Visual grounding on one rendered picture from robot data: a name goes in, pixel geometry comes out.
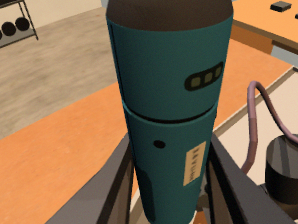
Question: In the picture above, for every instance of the beige l-shaped bracket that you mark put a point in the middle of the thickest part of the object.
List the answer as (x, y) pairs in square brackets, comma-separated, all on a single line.
[(137, 215)]

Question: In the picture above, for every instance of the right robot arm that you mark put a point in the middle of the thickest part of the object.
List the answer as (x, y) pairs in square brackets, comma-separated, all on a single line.
[(281, 175)]

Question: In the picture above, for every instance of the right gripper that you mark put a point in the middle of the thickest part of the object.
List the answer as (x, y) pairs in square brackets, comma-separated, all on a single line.
[(206, 210)]

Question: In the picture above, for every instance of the blue electric screwdriver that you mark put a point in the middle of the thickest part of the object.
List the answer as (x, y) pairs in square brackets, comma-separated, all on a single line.
[(170, 58)]

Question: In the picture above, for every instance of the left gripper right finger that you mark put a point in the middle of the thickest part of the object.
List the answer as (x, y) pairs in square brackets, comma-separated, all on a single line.
[(247, 202)]

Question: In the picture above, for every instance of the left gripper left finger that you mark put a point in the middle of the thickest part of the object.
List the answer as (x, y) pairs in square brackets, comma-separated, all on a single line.
[(93, 202)]

